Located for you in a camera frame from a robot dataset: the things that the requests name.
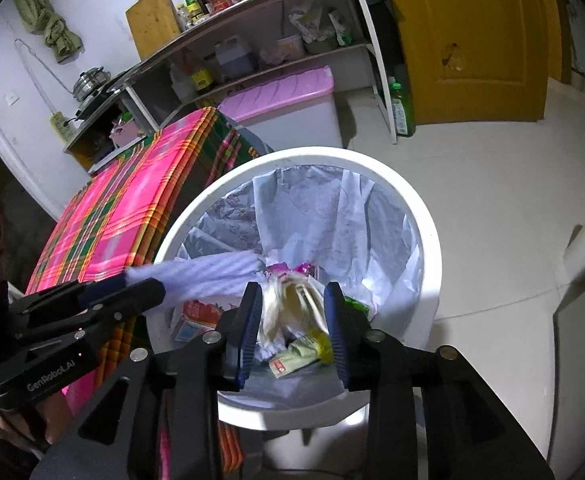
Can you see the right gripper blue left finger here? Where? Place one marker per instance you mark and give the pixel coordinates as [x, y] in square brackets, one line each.
[240, 328]

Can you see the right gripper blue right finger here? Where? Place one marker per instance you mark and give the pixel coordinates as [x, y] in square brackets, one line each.
[347, 332]

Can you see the small green sachet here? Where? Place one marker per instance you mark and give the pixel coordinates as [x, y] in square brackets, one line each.
[300, 353]

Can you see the cream paper bag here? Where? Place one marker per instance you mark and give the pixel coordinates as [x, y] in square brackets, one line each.
[293, 307]

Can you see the small white foam fruit net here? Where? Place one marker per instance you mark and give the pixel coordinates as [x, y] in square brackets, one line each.
[220, 275]

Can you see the yellow snack packet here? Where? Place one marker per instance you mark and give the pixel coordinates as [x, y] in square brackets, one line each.
[322, 345]

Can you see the white medicine box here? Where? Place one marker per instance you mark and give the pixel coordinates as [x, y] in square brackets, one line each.
[194, 317]

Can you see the white plastic trash bag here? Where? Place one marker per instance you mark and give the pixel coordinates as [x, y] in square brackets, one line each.
[355, 231]

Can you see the white round trash bin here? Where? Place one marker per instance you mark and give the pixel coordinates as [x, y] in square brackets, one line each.
[311, 397]

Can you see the left hand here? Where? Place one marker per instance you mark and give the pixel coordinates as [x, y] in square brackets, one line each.
[54, 411]

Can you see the pink plaid tablecloth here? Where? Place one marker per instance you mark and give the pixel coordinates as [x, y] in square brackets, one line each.
[120, 217]

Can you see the white power strip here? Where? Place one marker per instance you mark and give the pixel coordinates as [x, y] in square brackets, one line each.
[63, 126]

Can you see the pink plastic basket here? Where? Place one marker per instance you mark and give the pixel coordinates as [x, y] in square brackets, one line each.
[122, 133]

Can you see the green bottle on floor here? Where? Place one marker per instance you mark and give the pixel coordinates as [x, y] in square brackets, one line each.
[402, 110]

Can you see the pink lid storage box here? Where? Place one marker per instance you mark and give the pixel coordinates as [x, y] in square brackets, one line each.
[292, 111]

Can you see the black induction cooker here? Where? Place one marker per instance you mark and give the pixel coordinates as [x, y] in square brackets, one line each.
[101, 100]

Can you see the metal steamer pot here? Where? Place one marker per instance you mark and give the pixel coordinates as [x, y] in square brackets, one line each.
[89, 81]

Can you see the white metal shelf unit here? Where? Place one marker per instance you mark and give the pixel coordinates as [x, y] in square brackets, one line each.
[261, 23]

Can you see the green hanging cloth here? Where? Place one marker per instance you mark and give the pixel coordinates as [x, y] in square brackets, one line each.
[40, 18]

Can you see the wooden cutting board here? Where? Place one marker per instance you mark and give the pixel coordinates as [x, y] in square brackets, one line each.
[153, 24]

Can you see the yellow wooden door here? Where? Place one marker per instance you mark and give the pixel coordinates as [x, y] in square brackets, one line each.
[479, 60]

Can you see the green glass bottle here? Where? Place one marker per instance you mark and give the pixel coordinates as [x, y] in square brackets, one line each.
[193, 10]

